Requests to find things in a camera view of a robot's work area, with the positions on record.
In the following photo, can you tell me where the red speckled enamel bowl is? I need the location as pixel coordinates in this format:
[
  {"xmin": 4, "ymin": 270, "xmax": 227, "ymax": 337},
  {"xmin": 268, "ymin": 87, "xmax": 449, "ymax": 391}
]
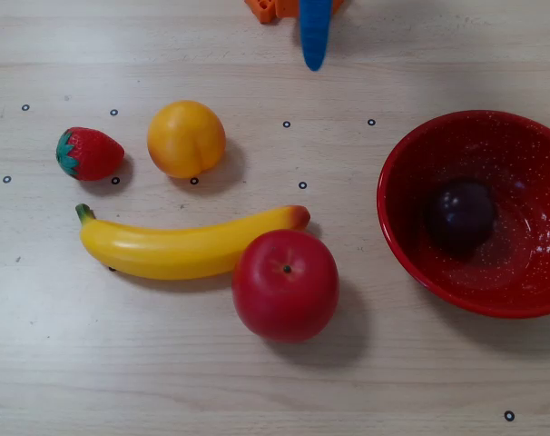
[{"xmin": 376, "ymin": 110, "xmax": 550, "ymax": 319}]

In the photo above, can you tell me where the dark purple toy plum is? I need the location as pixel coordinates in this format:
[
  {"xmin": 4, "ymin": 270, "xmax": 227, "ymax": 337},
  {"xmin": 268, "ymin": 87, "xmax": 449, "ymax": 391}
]
[{"xmin": 427, "ymin": 179, "xmax": 496, "ymax": 258}]

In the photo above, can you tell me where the yellow toy banana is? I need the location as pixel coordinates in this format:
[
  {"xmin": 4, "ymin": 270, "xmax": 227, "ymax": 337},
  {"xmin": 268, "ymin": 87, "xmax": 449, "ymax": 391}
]
[{"xmin": 74, "ymin": 203, "xmax": 312, "ymax": 281}]

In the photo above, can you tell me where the orange toy peach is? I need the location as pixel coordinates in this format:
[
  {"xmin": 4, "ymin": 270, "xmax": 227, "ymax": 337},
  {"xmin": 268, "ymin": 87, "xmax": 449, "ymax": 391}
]
[{"xmin": 146, "ymin": 100, "xmax": 227, "ymax": 179}]

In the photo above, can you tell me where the red toy apple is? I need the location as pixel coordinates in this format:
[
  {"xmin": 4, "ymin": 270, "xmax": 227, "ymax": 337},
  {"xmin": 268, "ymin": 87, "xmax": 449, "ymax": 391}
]
[{"xmin": 231, "ymin": 229, "xmax": 340, "ymax": 344}]

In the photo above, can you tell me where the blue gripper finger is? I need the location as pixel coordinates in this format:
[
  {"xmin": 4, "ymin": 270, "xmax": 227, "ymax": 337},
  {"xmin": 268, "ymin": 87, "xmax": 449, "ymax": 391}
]
[{"xmin": 299, "ymin": 0, "xmax": 334, "ymax": 73}]

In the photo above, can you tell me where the red toy strawberry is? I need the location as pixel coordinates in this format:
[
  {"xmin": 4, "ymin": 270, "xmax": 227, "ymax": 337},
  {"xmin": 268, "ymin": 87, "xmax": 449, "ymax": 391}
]
[{"xmin": 55, "ymin": 126, "xmax": 126, "ymax": 183}]

